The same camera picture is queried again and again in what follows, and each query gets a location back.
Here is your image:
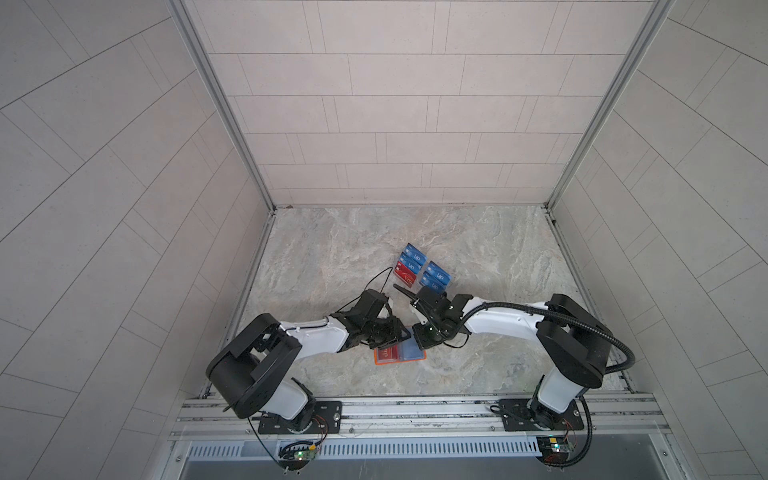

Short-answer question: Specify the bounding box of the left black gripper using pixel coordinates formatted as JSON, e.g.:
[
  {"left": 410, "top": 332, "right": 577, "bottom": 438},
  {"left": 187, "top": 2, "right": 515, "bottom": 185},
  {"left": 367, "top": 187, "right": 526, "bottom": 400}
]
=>
[{"left": 359, "top": 317, "right": 411, "bottom": 351}]

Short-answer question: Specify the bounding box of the blue vip card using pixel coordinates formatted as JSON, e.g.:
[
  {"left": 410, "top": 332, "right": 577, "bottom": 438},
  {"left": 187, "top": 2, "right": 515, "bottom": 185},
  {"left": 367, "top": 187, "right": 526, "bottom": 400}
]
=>
[
  {"left": 425, "top": 261, "right": 452, "bottom": 286},
  {"left": 419, "top": 273, "right": 446, "bottom": 294},
  {"left": 403, "top": 243, "right": 427, "bottom": 265},
  {"left": 398, "top": 255, "right": 423, "bottom": 275}
]

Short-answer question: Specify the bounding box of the orange leather card holder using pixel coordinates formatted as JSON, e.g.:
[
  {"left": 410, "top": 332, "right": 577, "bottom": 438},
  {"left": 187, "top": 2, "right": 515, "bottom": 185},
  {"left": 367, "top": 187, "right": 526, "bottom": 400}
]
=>
[{"left": 374, "top": 338, "right": 427, "bottom": 366}]

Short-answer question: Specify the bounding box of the red VIP card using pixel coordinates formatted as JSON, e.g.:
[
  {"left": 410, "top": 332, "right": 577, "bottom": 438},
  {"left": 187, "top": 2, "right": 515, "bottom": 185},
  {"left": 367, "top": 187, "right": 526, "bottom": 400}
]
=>
[
  {"left": 375, "top": 345, "right": 400, "bottom": 365},
  {"left": 394, "top": 262, "right": 417, "bottom": 287}
]

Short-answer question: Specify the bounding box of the clear acrylic card display stand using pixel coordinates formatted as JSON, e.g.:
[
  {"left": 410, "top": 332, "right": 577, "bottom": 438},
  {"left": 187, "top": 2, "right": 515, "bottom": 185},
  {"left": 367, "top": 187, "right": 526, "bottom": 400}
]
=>
[{"left": 394, "top": 243, "right": 452, "bottom": 293}]

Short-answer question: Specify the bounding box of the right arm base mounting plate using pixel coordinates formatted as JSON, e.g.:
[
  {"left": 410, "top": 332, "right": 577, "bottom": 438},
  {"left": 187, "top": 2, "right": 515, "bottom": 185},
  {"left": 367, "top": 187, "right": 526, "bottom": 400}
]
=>
[{"left": 490, "top": 399, "right": 586, "bottom": 432}]

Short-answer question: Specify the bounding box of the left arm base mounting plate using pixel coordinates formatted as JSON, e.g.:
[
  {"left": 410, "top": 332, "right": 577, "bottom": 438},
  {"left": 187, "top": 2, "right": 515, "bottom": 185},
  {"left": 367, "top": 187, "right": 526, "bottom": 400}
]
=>
[{"left": 257, "top": 400, "right": 342, "bottom": 435}]

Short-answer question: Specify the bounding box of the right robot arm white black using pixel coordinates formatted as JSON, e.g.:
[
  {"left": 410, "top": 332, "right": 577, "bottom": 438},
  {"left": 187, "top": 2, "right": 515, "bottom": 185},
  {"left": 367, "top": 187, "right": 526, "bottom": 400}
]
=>
[{"left": 398, "top": 287, "right": 636, "bottom": 430}]

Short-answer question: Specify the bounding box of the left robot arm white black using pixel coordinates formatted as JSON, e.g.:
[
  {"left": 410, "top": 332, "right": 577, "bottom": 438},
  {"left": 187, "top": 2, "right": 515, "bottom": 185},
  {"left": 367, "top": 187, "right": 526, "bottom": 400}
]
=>
[{"left": 205, "top": 289, "right": 411, "bottom": 430}]

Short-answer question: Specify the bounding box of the left green circuit board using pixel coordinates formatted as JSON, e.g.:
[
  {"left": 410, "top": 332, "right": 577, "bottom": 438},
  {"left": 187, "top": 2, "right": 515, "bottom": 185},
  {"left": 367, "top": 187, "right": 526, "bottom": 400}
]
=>
[{"left": 278, "top": 440, "right": 320, "bottom": 471}]

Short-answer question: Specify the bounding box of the green circuit board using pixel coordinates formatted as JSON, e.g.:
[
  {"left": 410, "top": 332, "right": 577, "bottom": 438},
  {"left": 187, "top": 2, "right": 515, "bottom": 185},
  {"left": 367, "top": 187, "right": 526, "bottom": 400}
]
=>
[
  {"left": 278, "top": 440, "right": 320, "bottom": 471},
  {"left": 536, "top": 436, "right": 572, "bottom": 465}
]

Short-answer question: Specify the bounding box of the right green circuit board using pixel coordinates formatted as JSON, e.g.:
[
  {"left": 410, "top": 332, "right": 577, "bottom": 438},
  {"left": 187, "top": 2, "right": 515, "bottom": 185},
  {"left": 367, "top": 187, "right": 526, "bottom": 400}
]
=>
[{"left": 536, "top": 436, "right": 572, "bottom": 465}]

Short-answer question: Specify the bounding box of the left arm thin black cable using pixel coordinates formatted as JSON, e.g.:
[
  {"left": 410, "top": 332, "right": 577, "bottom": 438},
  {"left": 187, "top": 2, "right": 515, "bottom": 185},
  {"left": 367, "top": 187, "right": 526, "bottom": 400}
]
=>
[{"left": 221, "top": 266, "right": 395, "bottom": 415}]

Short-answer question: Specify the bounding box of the black corrugated cable conduit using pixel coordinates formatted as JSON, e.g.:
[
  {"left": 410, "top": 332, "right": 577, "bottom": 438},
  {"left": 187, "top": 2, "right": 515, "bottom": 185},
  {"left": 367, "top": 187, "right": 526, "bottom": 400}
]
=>
[{"left": 393, "top": 281, "right": 637, "bottom": 468}]

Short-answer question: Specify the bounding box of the aluminium mounting rail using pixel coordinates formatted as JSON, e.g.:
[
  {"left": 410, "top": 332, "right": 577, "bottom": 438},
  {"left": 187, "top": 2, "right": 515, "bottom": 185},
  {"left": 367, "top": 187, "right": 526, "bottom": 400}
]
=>
[{"left": 167, "top": 391, "right": 671, "bottom": 444}]

